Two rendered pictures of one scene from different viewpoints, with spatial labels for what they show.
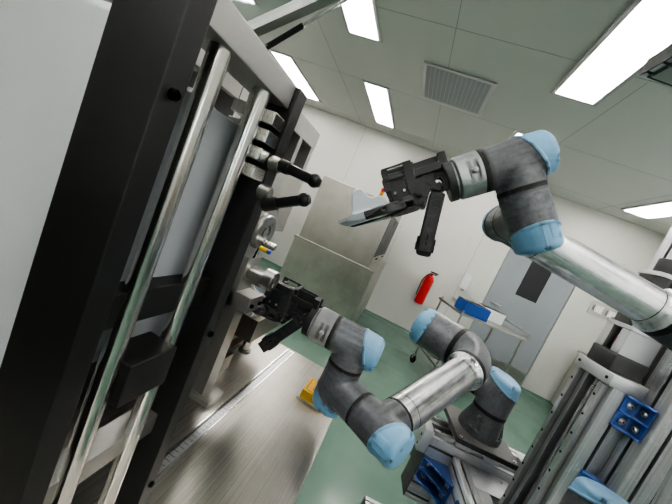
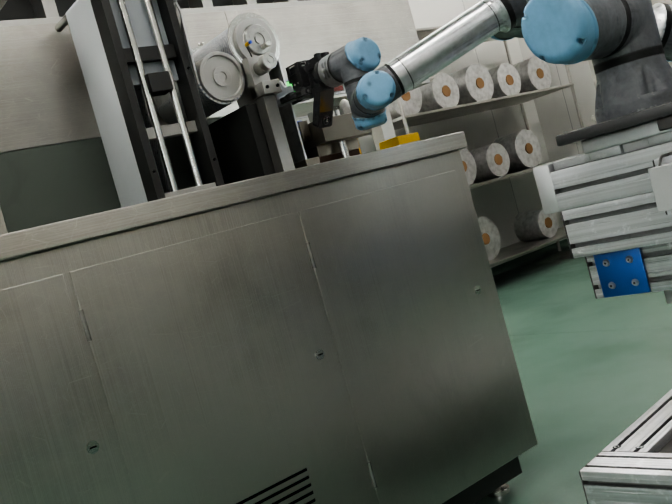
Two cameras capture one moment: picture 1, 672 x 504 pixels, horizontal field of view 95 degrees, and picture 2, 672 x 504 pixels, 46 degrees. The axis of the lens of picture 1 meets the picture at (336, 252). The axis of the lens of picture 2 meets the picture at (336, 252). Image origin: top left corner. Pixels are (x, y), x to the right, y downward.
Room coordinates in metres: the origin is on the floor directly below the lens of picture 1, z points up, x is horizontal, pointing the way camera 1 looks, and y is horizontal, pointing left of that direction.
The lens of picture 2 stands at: (-0.84, -1.18, 0.79)
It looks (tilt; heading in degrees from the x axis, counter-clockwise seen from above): 3 degrees down; 41
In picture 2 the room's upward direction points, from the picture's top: 15 degrees counter-clockwise
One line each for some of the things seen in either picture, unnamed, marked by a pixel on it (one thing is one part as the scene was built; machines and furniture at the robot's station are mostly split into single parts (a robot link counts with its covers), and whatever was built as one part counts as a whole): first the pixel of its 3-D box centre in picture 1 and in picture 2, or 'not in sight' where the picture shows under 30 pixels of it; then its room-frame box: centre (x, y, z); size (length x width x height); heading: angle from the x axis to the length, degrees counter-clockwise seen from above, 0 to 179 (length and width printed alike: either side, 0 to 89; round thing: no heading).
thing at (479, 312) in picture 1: (468, 346); not in sight; (3.57, -1.87, 0.51); 0.91 x 0.58 x 1.02; 100
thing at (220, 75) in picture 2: not in sight; (198, 91); (0.53, 0.31, 1.17); 0.26 x 0.12 x 0.12; 78
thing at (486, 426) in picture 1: (484, 419); not in sight; (1.08, -0.74, 0.87); 0.15 x 0.15 x 0.10
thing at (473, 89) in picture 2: not in sight; (481, 153); (4.33, 1.72, 0.92); 1.83 x 0.53 x 1.85; 168
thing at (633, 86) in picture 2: not in sight; (634, 84); (0.59, -0.70, 0.87); 0.15 x 0.15 x 0.10
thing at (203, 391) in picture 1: (230, 329); (273, 117); (0.58, 0.13, 1.05); 0.06 x 0.05 x 0.31; 78
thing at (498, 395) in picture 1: (497, 390); not in sight; (1.09, -0.74, 0.98); 0.13 x 0.12 x 0.14; 46
